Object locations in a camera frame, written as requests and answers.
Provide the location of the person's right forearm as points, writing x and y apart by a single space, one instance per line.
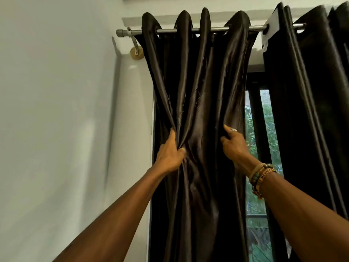
305 221

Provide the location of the person's left forearm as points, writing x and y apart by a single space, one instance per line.
114 223

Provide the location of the grey metal curtain rod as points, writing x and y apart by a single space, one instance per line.
212 29

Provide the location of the dark brown curtain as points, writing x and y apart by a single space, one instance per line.
300 106
201 92

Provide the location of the person's left hand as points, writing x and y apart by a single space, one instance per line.
170 158

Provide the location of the person's right hand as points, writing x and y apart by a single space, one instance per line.
237 150

